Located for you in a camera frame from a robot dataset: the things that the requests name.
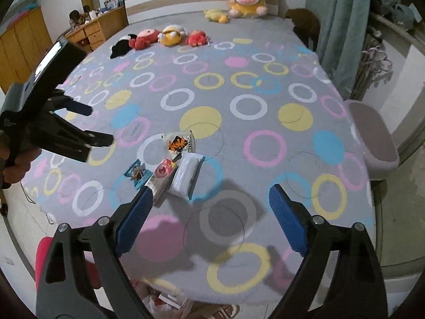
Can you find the picture frame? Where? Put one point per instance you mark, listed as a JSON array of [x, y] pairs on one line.
[[111, 4]]

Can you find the teal leaf-print curtain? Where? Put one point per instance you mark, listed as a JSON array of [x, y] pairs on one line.
[[338, 23]]

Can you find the brown furry bundle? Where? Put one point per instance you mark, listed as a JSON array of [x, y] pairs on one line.
[[303, 18]]

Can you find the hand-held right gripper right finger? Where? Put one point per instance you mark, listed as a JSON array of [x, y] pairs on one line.
[[289, 219]]

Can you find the yellow white plush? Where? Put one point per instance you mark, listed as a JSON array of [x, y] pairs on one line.
[[169, 36]]

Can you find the yellow wooden wardrobe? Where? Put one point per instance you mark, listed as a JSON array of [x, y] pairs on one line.
[[23, 40]]

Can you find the white cup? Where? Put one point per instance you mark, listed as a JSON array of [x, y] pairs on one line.
[[92, 14]]

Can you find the bed with circle-pattern sheet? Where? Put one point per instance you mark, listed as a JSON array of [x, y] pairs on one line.
[[265, 139]]

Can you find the white board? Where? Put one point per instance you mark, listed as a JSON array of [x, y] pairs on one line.
[[408, 89]]

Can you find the grey slippers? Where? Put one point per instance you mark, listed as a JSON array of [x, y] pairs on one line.
[[398, 11]]

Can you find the white tissue packet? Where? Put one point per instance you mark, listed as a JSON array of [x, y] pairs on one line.
[[186, 176]]

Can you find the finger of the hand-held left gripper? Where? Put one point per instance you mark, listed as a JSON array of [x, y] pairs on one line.
[[99, 139], [81, 109]]

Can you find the orange snack packet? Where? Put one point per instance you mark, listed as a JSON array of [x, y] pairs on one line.
[[177, 144]]

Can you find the black white plush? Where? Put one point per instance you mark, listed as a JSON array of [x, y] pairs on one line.
[[119, 50]]

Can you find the small red plush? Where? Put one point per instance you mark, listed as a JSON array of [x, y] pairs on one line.
[[196, 39]]

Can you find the person's left hand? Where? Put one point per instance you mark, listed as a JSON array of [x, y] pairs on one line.
[[21, 169]]

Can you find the red plush with pink face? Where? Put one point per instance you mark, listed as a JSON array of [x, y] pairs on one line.
[[142, 40]]

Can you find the blue snack packet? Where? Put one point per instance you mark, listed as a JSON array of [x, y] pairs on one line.
[[136, 174]]

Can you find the white red-print trash bag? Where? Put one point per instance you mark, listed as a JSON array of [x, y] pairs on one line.
[[156, 305]]

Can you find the wooden desk with drawers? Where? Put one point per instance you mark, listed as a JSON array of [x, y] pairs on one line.
[[103, 26]]

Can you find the small yellow green plush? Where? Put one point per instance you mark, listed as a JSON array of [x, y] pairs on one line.
[[215, 15]]

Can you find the pink white snack box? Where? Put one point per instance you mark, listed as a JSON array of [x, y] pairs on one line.
[[164, 169]]

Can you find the black chair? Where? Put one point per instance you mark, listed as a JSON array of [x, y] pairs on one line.
[[312, 41]]

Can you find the dark round desk object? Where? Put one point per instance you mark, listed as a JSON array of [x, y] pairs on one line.
[[74, 16]]

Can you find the pink clothes hangers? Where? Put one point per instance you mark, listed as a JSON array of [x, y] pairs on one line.
[[375, 59]]

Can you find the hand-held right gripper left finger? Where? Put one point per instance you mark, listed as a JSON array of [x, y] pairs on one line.
[[132, 219]]

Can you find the mauve plastic stool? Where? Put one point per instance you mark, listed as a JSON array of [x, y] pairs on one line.
[[372, 133]]

